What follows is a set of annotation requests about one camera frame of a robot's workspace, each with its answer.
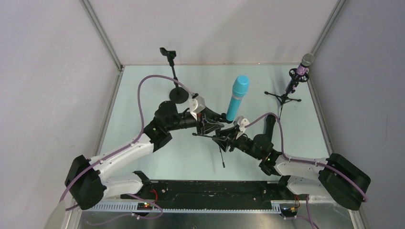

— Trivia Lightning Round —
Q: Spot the small tripod clip stand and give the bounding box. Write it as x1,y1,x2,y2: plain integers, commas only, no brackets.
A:
192,115,238,168

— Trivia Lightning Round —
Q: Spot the black microphone orange end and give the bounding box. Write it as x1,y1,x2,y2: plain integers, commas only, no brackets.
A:
264,114,277,140

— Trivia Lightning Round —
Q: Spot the blue microphone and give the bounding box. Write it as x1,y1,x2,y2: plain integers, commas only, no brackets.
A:
225,75,250,122

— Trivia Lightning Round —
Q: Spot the tripod shock mount stand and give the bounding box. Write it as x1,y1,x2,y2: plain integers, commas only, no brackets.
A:
264,66,309,118

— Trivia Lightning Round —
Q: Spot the purple glitter microphone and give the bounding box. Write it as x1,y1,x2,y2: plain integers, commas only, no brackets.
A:
286,53,315,94

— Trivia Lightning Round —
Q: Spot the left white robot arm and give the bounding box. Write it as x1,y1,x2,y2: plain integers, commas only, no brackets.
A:
65,99,226,210

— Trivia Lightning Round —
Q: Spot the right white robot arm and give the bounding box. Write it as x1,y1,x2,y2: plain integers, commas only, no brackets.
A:
213,127,371,211

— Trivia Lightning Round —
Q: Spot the round base microphone stand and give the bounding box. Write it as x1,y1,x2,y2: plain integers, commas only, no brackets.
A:
160,47,189,104

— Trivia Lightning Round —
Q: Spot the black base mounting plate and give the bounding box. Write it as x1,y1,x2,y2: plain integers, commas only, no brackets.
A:
136,180,306,209

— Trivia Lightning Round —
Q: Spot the right electronics board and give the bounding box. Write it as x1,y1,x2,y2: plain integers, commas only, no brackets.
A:
280,207,300,219

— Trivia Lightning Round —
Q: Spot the electronics board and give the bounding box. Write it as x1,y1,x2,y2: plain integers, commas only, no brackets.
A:
137,202,154,210
280,207,300,219

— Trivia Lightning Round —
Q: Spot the left electronics board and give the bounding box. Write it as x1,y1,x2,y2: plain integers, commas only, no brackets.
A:
137,202,154,210

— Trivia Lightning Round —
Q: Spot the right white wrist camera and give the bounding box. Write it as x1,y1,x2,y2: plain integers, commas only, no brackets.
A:
234,116,250,139

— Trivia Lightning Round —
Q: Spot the grey slotted cable duct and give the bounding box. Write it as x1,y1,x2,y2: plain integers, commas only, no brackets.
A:
85,201,281,214

